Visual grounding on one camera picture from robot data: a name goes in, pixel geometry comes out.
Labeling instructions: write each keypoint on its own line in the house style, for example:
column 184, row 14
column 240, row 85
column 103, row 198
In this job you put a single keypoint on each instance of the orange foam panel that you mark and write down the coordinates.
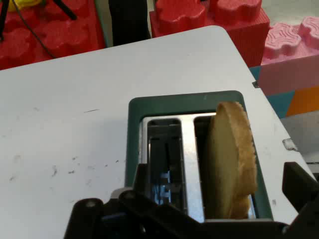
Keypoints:
column 306, row 102

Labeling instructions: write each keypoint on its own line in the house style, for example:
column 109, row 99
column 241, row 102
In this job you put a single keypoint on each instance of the dark green two-slot toaster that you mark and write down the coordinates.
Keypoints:
column 174, row 104

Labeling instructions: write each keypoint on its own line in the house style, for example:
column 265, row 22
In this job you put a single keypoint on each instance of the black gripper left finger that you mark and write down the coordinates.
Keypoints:
column 139, row 214

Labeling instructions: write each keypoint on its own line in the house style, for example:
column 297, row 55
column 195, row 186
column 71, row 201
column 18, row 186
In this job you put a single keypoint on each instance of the small red foam block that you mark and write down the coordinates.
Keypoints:
column 199, row 17

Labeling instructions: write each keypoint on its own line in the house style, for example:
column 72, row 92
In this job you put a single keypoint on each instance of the teal foam mat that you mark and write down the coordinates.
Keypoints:
column 276, row 104

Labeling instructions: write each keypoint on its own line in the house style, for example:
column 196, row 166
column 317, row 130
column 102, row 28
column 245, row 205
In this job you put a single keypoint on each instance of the black table edge clip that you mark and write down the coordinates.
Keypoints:
column 255, row 84

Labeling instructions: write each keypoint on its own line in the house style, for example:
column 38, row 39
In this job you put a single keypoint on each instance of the pink foam block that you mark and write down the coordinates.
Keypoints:
column 286, row 62

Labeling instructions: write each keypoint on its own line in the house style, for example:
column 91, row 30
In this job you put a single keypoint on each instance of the black camera tripod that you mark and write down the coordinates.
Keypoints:
column 66, row 10

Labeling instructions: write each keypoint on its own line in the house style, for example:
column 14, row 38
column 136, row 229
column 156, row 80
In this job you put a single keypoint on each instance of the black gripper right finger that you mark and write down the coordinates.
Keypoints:
column 306, row 194

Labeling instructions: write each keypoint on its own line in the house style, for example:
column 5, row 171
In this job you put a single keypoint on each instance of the toasted bread slice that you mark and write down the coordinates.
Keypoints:
column 224, row 161

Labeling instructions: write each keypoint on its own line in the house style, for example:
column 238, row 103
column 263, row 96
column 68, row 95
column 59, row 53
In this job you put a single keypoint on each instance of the large red foam block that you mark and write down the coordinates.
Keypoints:
column 62, row 37

